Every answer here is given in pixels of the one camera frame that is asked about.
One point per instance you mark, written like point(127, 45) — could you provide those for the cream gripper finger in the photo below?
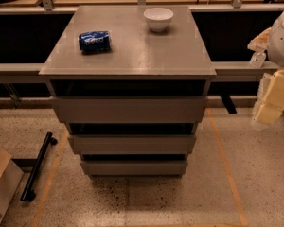
point(260, 42)
point(270, 101)

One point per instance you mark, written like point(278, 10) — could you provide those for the grey top drawer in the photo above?
point(129, 110)

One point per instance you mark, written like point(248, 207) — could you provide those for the grey drawer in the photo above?
point(129, 110)
point(150, 144)
point(138, 168)

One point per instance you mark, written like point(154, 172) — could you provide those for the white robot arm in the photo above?
point(275, 49)

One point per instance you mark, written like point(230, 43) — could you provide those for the grey drawer cabinet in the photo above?
point(140, 64)

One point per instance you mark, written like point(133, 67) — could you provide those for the grey bottom drawer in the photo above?
point(138, 168)

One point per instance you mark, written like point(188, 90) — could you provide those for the grey middle drawer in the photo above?
point(150, 144)

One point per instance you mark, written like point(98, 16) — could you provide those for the clear sanitizer pump bottle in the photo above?
point(258, 59)

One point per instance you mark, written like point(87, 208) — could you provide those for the white ceramic bowl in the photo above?
point(158, 19)

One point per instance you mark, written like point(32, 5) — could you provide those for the crushed blue soda can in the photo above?
point(95, 41)

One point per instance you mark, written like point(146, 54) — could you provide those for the brown cardboard box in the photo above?
point(10, 177)

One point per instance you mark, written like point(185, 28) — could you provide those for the grey metal rail frame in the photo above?
point(240, 70)

